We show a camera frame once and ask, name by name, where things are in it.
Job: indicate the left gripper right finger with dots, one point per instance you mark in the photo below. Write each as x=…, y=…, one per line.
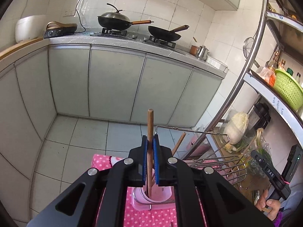
x=203, y=197

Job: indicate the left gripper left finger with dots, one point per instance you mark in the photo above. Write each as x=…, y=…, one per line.
x=97, y=198

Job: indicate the brown wooden chopstick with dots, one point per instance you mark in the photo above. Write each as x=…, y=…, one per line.
x=180, y=140

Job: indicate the light wooden chopstick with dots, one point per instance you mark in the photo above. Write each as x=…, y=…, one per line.
x=150, y=134

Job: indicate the purple sleeve forearm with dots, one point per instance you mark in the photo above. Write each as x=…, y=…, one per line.
x=279, y=220

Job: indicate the kitchen counter cabinets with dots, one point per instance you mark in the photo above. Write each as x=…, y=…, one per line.
x=101, y=78

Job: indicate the right hand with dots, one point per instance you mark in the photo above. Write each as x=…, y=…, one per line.
x=273, y=205

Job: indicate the pink plastic left cup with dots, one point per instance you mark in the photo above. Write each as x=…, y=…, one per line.
x=159, y=195

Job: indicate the pink plastic cup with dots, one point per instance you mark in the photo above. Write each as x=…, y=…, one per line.
x=201, y=148
x=159, y=195

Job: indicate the pink polka dot towel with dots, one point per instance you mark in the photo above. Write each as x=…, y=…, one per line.
x=139, y=213

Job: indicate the pink drip tray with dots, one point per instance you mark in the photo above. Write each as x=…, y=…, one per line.
x=148, y=207

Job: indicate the green onions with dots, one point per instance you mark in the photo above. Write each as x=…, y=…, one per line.
x=259, y=144

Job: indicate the pink plastic right cup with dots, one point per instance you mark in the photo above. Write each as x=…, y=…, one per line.
x=201, y=148

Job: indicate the black blender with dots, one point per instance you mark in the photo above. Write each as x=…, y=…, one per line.
x=259, y=117

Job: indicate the napa cabbage in bag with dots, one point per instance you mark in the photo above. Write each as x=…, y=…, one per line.
x=236, y=127

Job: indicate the green plastic colander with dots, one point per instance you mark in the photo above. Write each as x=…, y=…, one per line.
x=289, y=89

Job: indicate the steel kettle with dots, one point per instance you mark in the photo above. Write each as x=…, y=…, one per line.
x=202, y=53

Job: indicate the gas stove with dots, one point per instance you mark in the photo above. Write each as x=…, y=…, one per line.
x=124, y=34

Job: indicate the black frying pan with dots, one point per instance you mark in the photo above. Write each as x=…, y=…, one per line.
x=167, y=35

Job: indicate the black induction cooker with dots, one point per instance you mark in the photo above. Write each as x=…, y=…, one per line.
x=57, y=29

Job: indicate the black wok with lid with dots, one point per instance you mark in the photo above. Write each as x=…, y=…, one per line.
x=117, y=21

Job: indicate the white rice cooker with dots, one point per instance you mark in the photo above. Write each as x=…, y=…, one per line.
x=29, y=28

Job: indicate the metal wire utensil rack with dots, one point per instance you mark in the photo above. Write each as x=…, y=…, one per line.
x=201, y=161

